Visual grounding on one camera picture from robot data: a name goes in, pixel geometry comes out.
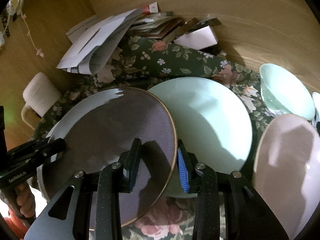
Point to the person's left hand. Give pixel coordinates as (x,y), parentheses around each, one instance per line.
(25,200)

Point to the pink plate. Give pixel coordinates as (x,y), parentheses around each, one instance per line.
(286,171)

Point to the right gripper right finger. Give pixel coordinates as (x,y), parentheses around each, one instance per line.
(186,162)

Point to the grey plate with gold rim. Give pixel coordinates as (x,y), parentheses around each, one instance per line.
(103,126)

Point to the white folded papers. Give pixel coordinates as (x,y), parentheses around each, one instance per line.
(91,51)

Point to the stack of books and cards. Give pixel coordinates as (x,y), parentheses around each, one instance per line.
(157,25)

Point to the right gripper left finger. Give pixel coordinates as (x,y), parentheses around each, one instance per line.
(130,161)

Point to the mint green plate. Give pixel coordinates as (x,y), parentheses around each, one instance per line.
(210,119)

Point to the white bowl with black spots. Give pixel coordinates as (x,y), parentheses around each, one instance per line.
(316,101)

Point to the cream cylindrical jar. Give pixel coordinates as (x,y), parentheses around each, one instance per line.
(39,95)

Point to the mint green bowl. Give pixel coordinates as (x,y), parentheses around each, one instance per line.
(283,93)

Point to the white rectangular box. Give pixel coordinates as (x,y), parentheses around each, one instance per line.
(199,39)

